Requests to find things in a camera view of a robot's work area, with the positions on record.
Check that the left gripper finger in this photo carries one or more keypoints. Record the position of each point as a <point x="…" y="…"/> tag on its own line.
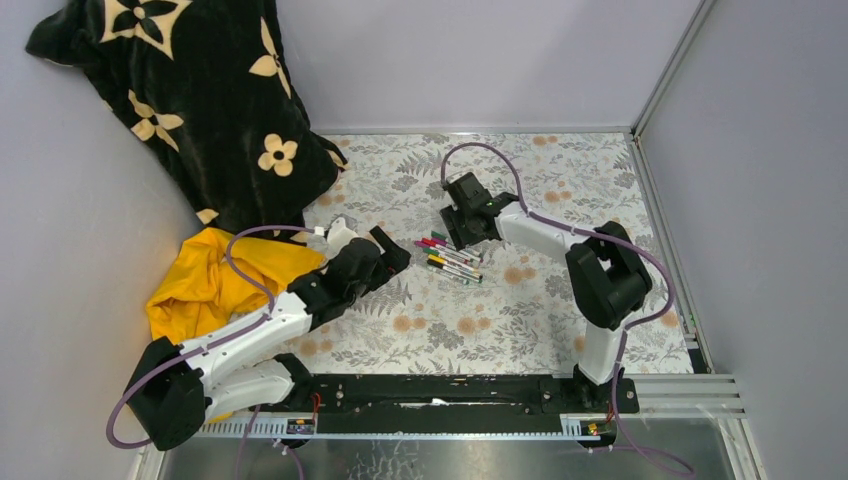
<point x="394" y="257"/>
<point x="381" y="275"/>

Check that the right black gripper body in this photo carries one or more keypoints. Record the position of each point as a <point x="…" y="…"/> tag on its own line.
<point x="480" y="239"/>

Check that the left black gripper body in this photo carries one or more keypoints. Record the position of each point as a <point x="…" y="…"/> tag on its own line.
<point x="350" y="294"/>

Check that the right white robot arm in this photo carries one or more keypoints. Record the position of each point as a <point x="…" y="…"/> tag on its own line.
<point x="609" y="280"/>

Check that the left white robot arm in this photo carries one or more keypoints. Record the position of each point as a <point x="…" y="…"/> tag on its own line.
<point x="176" y="388"/>

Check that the yellow cap marker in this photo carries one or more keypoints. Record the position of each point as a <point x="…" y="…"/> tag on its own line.
<point x="454" y="266"/>

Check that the black cap marker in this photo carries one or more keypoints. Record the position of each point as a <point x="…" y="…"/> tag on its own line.
<point x="454" y="271"/>

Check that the floral fern table mat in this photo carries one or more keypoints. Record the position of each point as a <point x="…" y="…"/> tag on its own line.
<point x="521" y="317"/>

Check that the yellow cloth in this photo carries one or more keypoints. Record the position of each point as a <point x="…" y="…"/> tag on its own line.
<point x="202" y="291"/>

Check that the black floral blanket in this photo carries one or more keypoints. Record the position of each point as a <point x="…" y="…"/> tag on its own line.
<point x="204" y="85"/>

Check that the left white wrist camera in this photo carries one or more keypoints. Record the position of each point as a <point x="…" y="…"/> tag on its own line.
<point x="335" y="236"/>

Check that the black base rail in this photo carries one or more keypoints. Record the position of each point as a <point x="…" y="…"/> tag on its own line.
<point x="451" y="404"/>

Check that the aluminium frame post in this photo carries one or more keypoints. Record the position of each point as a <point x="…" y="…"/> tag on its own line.
<point x="690" y="33"/>

